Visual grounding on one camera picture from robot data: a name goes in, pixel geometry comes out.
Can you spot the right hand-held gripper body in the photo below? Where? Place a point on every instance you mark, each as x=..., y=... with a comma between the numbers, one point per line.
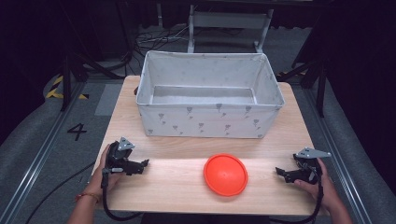
x=306, y=171

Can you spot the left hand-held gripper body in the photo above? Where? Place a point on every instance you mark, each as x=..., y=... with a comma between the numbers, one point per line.
x=120, y=158

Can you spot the person's right hand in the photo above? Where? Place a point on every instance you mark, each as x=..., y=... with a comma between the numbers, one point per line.
x=325, y=189

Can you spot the person's left hand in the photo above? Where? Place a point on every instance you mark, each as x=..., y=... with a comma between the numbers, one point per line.
x=100, y=179

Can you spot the orange plastic plate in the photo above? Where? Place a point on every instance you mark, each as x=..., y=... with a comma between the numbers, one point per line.
x=225, y=174

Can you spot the white fabric storage box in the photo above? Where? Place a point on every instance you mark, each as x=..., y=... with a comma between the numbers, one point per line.
x=205, y=119

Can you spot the black metal tripod stand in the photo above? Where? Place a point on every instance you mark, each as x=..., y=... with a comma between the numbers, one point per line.
x=320, y=90
x=66, y=81

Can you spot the yellow black hazard tape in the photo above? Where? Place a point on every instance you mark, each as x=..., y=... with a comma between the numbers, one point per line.
x=53, y=91

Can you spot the grey metal stand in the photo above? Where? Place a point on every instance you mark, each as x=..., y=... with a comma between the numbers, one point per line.
x=229, y=20

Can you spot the metal floor rail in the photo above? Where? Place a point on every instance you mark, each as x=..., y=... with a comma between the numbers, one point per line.
x=339, y=155
x=40, y=155

